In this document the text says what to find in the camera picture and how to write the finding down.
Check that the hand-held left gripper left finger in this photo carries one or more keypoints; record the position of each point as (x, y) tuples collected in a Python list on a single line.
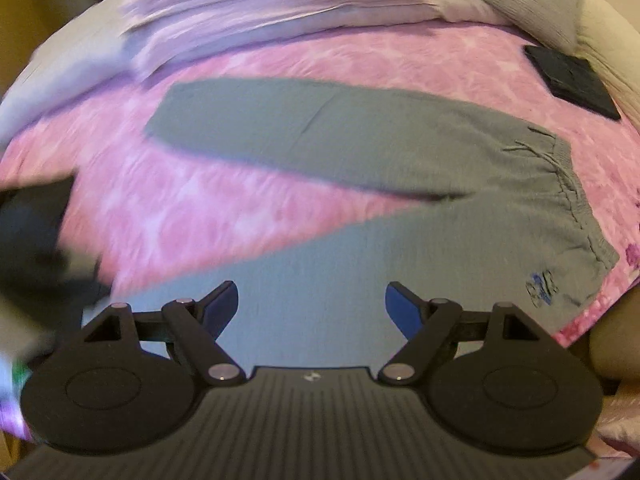
[(222, 305)]

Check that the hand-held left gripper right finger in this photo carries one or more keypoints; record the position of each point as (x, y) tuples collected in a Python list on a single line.
[(402, 310)]

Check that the grey sweatpants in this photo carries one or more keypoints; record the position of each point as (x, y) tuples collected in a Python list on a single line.
[(350, 125)]

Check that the pink floral bed blanket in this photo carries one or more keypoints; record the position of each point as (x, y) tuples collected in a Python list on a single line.
[(175, 210)]

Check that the green cloth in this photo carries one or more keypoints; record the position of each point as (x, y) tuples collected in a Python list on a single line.
[(19, 377)]

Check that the folded black garment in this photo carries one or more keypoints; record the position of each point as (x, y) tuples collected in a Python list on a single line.
[(570, 80)]

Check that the pink pillow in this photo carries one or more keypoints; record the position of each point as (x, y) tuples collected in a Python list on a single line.
[(275, 5)]

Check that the beige quilted headboard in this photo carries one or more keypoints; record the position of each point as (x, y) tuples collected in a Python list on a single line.
[(615, 60)]

